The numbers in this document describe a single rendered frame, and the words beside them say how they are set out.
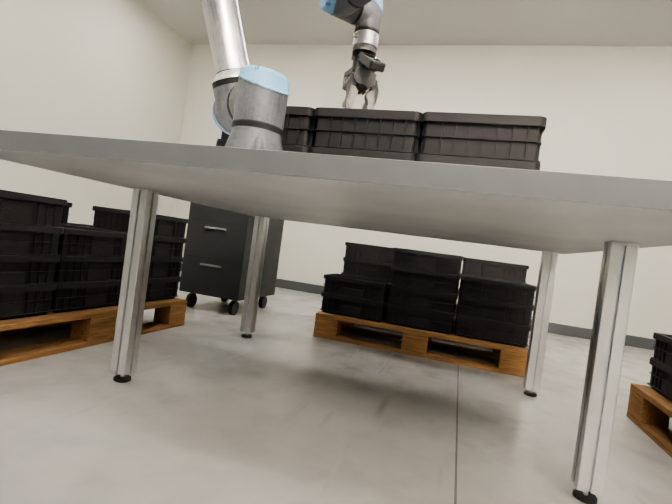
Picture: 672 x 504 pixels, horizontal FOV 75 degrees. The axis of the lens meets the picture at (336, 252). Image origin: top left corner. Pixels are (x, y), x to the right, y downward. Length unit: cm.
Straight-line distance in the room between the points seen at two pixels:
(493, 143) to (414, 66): 398
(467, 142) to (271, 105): 49
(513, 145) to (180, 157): 78
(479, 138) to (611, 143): 385
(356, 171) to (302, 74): 473
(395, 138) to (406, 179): 53
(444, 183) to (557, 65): 449
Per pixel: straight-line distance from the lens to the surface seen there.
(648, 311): 498
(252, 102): 103
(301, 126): 130
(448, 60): 512
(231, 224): 301
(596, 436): 137
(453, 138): 120
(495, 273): 299
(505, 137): 120
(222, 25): 122
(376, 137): 123
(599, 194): 70
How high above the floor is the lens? 56
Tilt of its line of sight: 1 degrees down
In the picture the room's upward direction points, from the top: 8 degrees clockwise
